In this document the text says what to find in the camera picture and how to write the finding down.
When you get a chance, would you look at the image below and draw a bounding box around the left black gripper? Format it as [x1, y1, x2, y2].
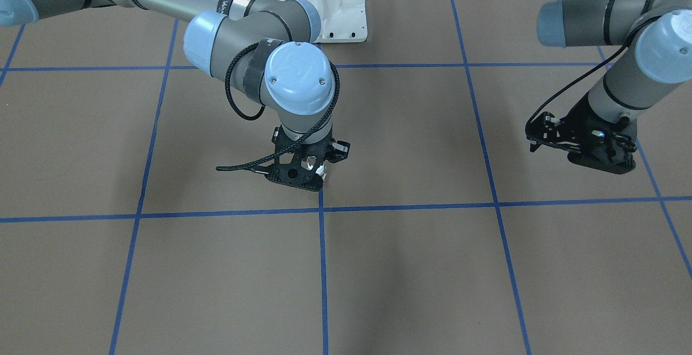
[527, 96, 637, 152]

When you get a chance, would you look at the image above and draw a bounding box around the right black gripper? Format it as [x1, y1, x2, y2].
[272, 126, 351, 163]

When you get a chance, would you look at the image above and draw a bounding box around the white PPR ball valve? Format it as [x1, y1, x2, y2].
[302, 156, 327, 180]

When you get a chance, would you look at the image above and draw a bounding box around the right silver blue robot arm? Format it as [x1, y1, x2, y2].
[2, 0, 349, 175]

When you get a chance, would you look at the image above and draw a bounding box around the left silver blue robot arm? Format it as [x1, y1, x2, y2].
[525, 0, 690, 165]

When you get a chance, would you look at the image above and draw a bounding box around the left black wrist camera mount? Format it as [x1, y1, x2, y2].
[568, 130, 637, 175]

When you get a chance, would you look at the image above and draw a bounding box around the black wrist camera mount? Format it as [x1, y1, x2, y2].
[568, 130, 637, 175]
[265, 154, 324, 192]

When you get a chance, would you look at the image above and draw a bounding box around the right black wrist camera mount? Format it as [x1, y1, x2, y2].
[265, 154, 324, 192]

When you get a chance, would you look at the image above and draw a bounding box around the black camera cable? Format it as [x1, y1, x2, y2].
[525, 0, 657, 134]
[215, 42, 341, 173]

